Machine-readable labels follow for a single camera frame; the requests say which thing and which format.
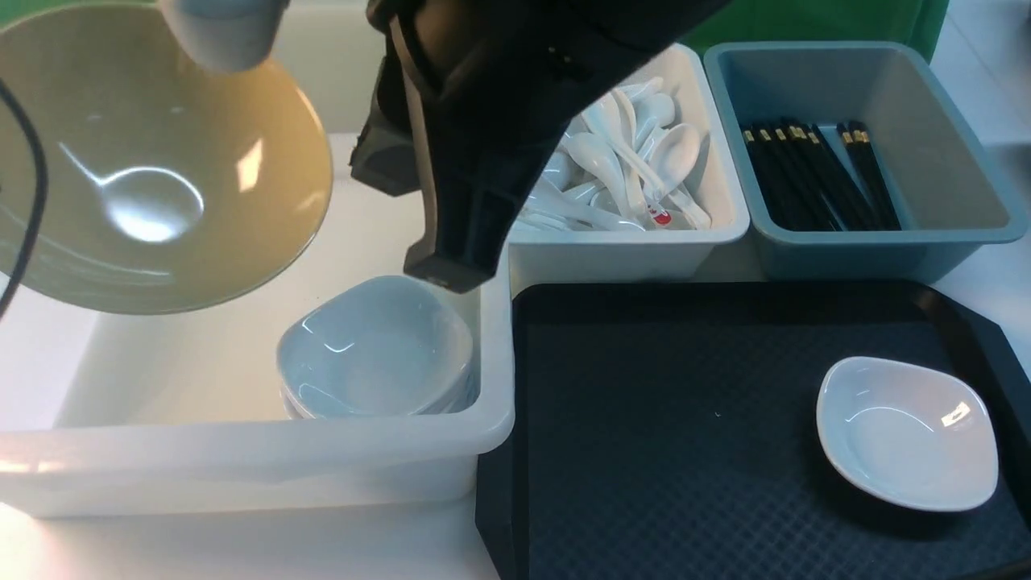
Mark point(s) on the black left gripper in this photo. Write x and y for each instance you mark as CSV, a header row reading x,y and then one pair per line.
x,y
471,100

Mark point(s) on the yellow noodle bowl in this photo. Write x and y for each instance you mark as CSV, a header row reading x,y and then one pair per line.
x,y
170,188

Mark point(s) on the white square side dish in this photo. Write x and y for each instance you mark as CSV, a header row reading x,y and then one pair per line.
x,y
908,435

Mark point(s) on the pile of white spoons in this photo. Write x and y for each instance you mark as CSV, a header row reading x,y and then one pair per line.
x,y
621,165

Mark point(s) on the small white plastic bin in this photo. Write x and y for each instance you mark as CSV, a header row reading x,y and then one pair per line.
x,y
577,256

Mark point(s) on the stack of white dishes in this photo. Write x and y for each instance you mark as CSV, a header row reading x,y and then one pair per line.
x,y
389,346

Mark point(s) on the bundle of black chopsticks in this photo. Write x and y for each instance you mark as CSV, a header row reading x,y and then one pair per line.
x,y
814,181

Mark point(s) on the black textured serving tray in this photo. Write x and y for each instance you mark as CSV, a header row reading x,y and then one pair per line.
x,y
667,431

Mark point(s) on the green backdrop cloth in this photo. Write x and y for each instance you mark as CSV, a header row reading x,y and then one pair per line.
x,y
805,20

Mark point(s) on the large white plastic tub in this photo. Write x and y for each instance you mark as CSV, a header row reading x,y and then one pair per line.
x,y
112,414

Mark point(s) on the grey-blue plastic bin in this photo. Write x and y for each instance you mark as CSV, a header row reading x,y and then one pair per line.
x,y
951,196

